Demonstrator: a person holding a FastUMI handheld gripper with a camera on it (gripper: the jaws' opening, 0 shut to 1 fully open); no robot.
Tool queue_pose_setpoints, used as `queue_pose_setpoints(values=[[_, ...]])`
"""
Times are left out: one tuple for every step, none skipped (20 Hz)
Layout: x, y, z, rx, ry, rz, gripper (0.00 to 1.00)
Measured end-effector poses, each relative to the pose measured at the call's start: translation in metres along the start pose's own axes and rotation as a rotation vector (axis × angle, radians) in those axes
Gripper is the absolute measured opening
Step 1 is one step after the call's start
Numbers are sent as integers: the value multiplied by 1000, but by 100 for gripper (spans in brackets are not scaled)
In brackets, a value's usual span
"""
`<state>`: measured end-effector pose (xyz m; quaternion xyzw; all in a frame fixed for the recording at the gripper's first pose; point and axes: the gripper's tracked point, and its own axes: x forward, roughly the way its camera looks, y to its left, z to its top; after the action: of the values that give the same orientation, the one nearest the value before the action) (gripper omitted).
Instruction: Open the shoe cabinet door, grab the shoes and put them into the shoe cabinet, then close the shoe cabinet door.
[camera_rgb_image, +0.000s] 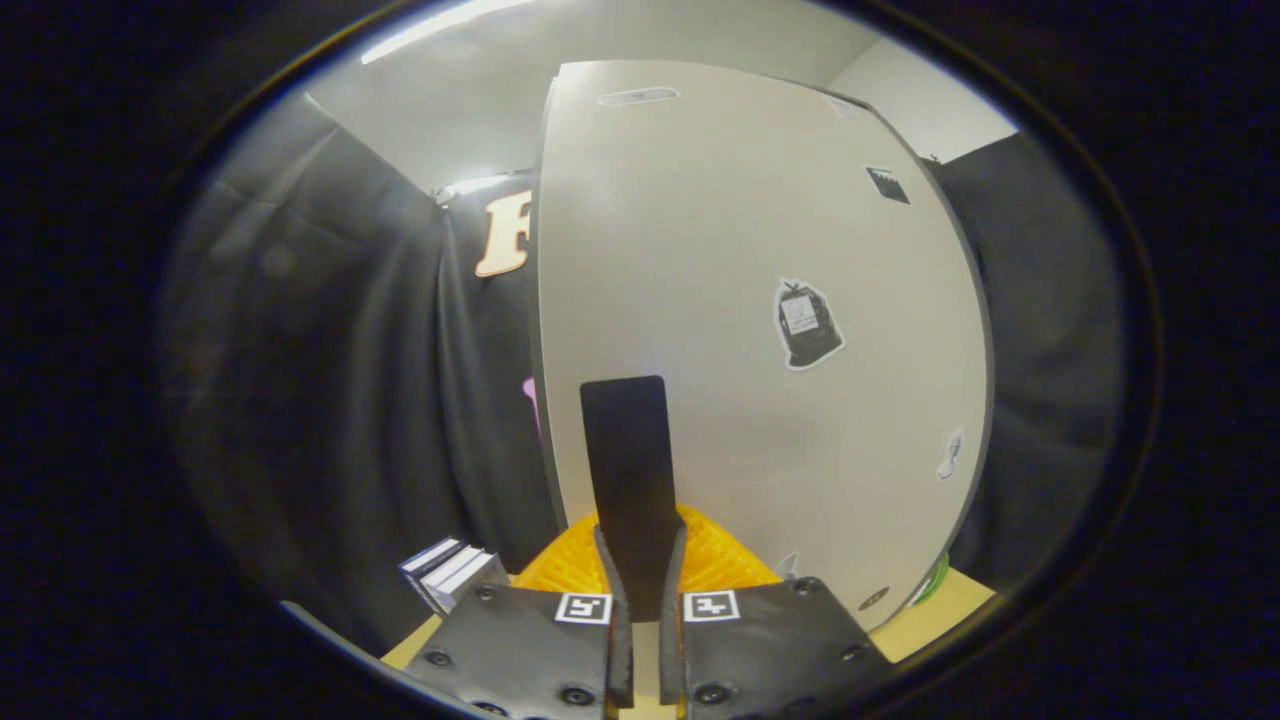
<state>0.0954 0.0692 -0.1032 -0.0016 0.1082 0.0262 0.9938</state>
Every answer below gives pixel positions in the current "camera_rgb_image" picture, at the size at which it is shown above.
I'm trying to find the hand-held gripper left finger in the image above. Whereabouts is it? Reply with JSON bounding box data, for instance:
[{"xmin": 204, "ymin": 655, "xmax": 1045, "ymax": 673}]
[{"xmin": 405, "ymin": 378, "xmax": 636, "ymax": 720}]

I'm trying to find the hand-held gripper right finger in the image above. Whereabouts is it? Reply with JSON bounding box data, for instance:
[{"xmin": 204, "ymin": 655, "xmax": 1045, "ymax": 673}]
[{"xmin": 628, "ymin": 378, "xmax": 893, "ymax": 720}]

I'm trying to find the white shoe cabinet door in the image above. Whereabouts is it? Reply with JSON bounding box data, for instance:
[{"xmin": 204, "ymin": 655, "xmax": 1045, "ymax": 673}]
[{"xmin": 530, "ymin": 60, "xmax": 996, "ymax": 633}]

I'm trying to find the small stack of books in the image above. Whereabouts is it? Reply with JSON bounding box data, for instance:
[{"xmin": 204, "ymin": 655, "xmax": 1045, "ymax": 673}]
[{"xmin": 398, "ymin": 536, "xmax": 513, "ymax": 615}]

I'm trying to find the green object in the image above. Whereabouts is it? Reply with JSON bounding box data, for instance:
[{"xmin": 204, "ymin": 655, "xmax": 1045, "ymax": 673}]
[{"xmin": 912, "ymin": 553, "xmax": 951, "ymax": 608}]

